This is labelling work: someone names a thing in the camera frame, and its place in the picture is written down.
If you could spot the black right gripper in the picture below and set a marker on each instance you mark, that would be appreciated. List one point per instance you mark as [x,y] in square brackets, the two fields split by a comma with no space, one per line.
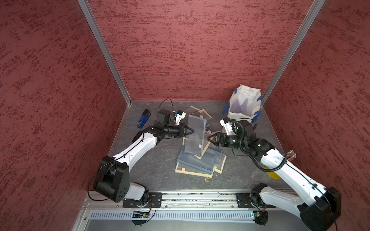
[218,139]

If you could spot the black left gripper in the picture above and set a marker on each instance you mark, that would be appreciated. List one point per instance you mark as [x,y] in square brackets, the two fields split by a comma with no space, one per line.
[182,126]

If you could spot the yellow trimmed mesh pouch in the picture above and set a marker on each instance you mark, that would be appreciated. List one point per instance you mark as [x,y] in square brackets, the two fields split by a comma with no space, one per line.
[206,144]

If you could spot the purple mesh pencil pouch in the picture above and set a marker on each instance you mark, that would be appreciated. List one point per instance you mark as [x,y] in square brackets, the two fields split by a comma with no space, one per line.
[242,105]

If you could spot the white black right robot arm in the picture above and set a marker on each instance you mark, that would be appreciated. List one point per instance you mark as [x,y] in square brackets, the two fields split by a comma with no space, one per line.
[317,206]

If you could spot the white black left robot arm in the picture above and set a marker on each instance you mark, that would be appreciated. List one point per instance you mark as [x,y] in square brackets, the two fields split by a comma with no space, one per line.
[112,179]

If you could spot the far yellow trimmed pouch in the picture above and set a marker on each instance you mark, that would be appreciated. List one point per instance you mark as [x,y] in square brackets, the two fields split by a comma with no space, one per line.
[193,110]

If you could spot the large blue mesh pouch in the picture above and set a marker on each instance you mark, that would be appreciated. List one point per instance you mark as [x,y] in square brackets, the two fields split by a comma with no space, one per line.
[205,164]

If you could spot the large yellow trimmed pouch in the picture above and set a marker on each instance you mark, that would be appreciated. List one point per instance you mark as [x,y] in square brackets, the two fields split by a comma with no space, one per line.
[218,168]

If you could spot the blue black stapler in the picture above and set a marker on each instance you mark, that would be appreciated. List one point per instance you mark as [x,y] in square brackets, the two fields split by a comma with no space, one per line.
[143,119]

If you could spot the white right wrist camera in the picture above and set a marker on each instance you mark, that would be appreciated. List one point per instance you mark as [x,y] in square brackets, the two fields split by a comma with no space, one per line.
[228,126]

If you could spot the white canvas bag blue handles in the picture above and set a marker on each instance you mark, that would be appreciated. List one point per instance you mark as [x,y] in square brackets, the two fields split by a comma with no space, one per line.
[245,91]

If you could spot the aluminium front rail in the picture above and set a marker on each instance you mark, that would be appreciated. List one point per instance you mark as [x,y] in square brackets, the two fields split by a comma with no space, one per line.
[192,200]

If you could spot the aluminium left corner post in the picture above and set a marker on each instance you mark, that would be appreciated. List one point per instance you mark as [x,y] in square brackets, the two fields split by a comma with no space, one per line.
[87,11]

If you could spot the aluminium corner post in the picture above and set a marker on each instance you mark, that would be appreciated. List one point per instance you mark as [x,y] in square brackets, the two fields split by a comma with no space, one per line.
[298,38]
[87,11]

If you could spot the aluminium right corner post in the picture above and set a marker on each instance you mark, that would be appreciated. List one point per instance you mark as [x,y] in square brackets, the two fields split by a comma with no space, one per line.
[298,38]

